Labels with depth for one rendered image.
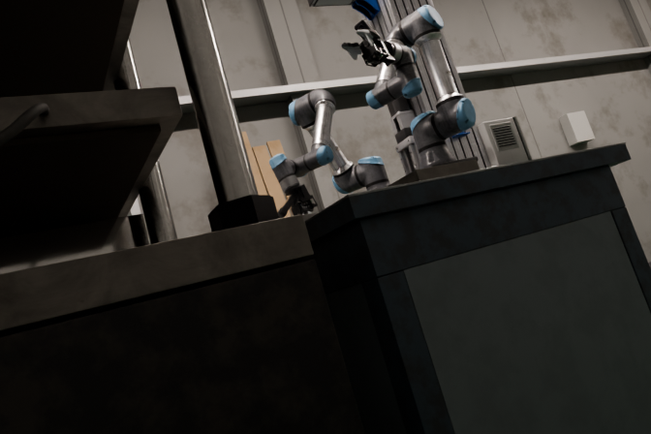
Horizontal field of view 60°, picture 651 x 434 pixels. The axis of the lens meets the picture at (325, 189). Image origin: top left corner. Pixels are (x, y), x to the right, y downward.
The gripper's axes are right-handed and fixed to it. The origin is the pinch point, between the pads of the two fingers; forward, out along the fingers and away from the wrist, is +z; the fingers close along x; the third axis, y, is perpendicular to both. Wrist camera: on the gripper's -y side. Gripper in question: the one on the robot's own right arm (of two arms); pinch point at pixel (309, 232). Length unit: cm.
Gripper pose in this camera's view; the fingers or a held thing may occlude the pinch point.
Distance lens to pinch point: 227.1
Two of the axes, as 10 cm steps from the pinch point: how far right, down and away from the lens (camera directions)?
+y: 8.0, -2.8, 5.3
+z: 4.6, 8.6, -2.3
